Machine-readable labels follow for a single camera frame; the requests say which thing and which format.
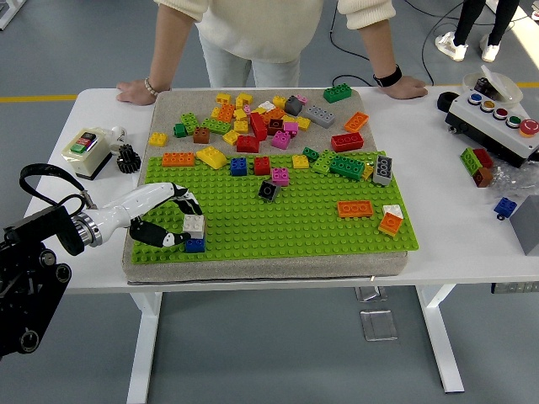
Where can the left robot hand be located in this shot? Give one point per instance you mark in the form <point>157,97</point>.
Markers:
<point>137,200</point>

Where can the person's right hand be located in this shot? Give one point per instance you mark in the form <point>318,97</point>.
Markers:
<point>135,91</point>

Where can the person's left hand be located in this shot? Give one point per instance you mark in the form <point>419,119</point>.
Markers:
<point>406,89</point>

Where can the white square brick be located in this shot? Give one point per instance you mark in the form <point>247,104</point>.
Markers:
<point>195,224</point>

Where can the blue square brick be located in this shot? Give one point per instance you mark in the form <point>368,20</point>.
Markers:
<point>195,246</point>
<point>238,167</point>

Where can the red square brick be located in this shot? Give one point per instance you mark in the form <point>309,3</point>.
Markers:
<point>262,166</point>

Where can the dark grey slope brick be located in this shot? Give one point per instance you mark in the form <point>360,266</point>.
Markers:
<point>292,106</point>
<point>268,191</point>

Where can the person's left forearm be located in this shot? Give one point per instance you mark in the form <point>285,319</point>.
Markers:
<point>379,46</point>

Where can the person's right forearm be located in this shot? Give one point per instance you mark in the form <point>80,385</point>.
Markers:
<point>168,46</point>

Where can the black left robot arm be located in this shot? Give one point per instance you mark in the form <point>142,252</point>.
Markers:
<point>42,229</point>

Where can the orange long brick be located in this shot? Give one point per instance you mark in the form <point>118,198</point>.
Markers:
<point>178,159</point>

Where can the small dark green brick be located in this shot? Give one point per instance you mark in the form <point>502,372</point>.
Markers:
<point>179,130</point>
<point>311,154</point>

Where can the red long brick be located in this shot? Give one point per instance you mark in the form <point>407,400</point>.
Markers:
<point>347,142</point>

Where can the brown square brick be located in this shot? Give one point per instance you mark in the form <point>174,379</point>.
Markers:
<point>201,135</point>

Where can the grey long brick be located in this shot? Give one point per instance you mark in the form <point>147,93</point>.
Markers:
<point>382,171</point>
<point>320,116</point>

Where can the yellow curved brick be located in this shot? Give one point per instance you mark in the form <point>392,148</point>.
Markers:
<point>211,157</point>

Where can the light green long brick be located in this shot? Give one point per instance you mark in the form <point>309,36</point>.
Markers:
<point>216,125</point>

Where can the dark green long brick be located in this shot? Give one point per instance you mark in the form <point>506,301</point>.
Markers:
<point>346,167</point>

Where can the small pink brick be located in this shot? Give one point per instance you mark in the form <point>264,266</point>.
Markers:
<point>302,99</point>
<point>247,109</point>

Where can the yellow angled brick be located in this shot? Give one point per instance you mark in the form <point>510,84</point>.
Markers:
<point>243,99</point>

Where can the red tall brick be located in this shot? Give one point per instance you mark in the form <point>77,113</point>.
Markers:
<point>258,126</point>

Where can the yellow square brick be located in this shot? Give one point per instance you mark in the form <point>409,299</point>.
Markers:
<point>300,162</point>

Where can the orange flat brick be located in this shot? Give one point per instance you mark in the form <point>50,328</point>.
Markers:
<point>355,209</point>

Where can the pink square brick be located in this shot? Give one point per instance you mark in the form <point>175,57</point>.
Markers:
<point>281,140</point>
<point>280,177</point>

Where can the dark red brick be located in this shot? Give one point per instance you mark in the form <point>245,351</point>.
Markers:
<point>275,126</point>

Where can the orange and yellow brick stack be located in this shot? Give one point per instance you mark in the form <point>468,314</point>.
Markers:
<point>390,224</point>

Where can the green studded baseplate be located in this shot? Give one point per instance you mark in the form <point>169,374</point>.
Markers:
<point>295,235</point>

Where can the black wristwatch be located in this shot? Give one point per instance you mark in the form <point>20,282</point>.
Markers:
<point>387,78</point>

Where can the black gear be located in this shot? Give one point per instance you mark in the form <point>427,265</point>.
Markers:
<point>128,159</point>

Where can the dark small part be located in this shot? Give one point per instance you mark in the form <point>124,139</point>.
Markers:
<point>483,86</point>

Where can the white push-button control box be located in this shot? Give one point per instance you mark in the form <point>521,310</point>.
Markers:
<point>484,122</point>

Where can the person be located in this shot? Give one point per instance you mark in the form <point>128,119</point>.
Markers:
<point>261,33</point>
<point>467,21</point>

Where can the clear round container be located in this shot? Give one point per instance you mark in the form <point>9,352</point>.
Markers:
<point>503,86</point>

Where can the clear plastic bag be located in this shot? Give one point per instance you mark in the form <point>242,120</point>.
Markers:
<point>511,181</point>

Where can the grey-brown foam mat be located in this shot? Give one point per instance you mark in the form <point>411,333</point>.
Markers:
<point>261,271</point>

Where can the white furniture base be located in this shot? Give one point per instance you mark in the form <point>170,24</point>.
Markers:
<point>8,17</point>

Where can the white table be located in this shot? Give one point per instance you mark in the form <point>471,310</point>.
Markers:
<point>455,235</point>

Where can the grey box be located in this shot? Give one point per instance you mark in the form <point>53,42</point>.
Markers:
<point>528,229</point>

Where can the clear floor plate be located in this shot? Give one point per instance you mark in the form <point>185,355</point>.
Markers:
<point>379,325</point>
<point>370,293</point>

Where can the table control panel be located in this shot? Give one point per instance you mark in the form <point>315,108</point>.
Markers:
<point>513,288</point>

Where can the beige switch box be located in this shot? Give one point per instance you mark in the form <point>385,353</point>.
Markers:
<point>86,145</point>

